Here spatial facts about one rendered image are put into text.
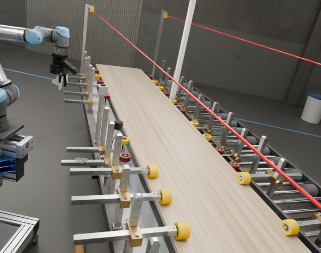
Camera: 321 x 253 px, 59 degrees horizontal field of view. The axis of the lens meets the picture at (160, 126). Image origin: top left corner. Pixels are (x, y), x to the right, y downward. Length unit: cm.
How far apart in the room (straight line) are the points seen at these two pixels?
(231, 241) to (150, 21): 694
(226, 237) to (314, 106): 616
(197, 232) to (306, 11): 736
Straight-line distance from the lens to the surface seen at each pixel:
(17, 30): 173
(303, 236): 195
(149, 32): 799
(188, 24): 329
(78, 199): 149
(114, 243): 166
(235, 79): 818
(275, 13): 816
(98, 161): 197
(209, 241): 151
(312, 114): 755
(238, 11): 799
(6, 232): 245
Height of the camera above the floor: 190
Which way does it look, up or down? 23 degrees down
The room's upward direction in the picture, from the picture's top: 12 degrees clockwise
